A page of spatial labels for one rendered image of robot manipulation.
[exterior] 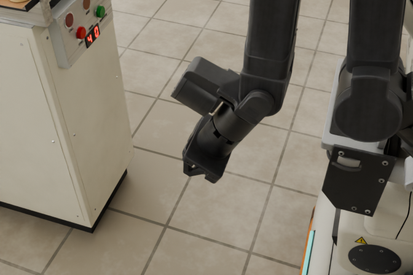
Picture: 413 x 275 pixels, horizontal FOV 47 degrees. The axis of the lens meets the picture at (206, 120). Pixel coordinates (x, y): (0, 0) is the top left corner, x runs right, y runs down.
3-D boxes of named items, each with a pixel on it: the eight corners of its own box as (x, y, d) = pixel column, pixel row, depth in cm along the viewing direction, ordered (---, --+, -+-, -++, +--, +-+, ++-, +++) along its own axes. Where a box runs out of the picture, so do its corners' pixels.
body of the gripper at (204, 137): (179, 162, 71) (200, 136, 66) (200, 118, 78) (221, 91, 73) (216, 184, 72) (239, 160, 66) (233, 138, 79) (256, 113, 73)
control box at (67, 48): (56, 67, 112) (42, 16, 103) (102, 15, 129) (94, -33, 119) (70, 70, 112) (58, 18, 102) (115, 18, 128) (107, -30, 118)
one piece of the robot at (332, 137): (399, 124, 104) (431, 43, 89) (394, 226, 85) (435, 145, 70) (326, 109, 108) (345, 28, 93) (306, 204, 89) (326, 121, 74)
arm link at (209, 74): (277, 105, 58) (289, 65, 64) (198, 56, 57) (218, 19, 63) (230, 154, 67) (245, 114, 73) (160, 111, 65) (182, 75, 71)
